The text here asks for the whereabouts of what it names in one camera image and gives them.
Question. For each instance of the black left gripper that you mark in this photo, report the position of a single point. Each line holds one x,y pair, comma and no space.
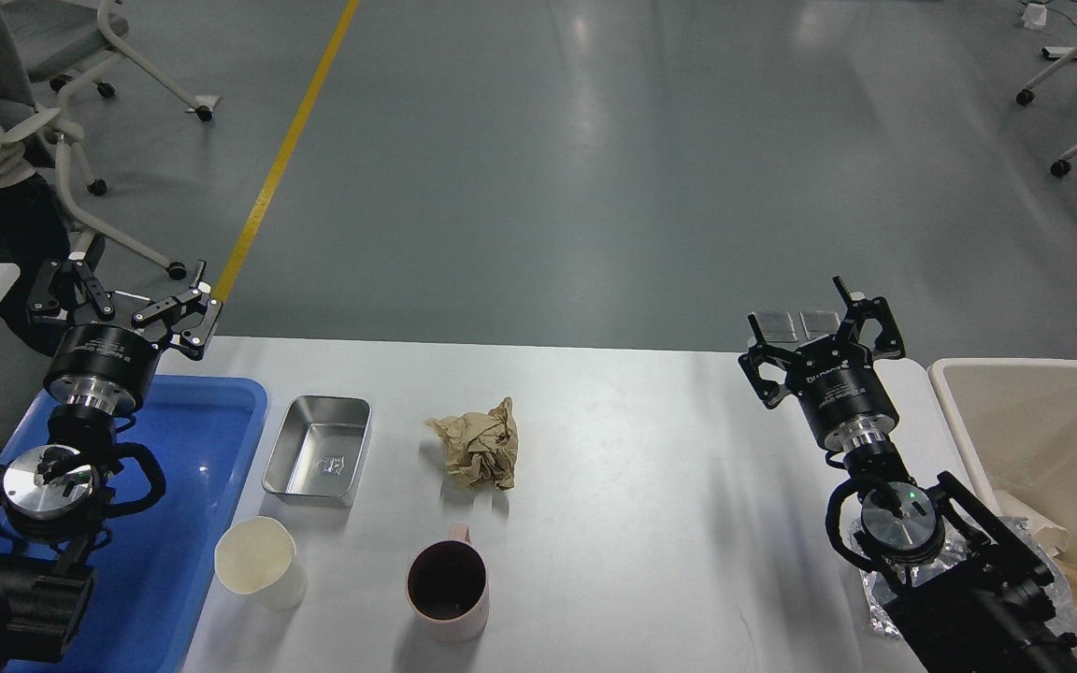
110,351

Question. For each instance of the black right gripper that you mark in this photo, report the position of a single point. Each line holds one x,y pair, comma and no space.
842,388

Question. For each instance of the stainless steel rectangular tray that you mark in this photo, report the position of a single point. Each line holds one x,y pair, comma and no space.
319,452

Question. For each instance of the pink ribbed mug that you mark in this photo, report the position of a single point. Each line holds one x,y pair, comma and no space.
448,588

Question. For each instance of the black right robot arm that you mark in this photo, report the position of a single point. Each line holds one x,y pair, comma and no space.
880,512

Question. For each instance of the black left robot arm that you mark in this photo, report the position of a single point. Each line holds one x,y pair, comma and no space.
56,499

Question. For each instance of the metal floor outlet plate right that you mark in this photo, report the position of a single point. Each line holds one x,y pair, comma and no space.
819,323

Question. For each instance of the metal floor outlet plate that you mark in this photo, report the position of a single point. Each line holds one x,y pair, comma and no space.
819,323
774,327

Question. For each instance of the metal floor outlet plate left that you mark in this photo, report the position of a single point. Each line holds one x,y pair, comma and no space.
774,327

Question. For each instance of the blue plastic tray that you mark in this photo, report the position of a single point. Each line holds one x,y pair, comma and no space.
151,581

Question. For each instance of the beige plastic bin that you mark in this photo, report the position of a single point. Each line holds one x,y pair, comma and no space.
1014,421

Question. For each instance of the grey office chair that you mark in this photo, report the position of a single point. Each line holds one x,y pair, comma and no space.
50,50

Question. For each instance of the cream paper cup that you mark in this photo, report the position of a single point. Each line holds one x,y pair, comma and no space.
257,559

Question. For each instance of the crumpled brown paper ball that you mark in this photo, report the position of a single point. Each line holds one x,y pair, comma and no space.
481,449

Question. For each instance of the white power adapter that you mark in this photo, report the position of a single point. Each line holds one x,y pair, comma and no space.
1034,16

